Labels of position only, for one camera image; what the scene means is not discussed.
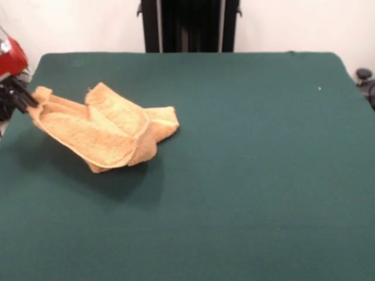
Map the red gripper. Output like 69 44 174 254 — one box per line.
0 35 39 114

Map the tan terry towel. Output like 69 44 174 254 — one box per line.
28 81 180 174

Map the black wheeled base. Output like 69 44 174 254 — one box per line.
0 68 32 122
355 68 375 111

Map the dark green table cloth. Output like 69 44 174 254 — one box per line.
0 52 375 281

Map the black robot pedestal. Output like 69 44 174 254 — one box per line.
136 0 244 53

